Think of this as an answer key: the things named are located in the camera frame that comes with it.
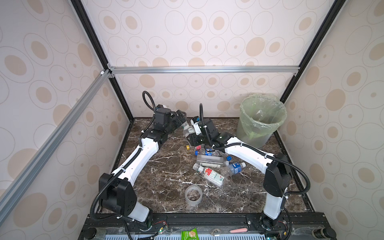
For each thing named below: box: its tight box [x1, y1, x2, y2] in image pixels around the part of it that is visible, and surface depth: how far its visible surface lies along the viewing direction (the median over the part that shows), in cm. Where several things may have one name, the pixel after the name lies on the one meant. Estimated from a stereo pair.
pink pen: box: [228, 228, 248, 233], surface depth 73 cm
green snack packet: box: [180, 227, 199, 240], surface depth 70 cm
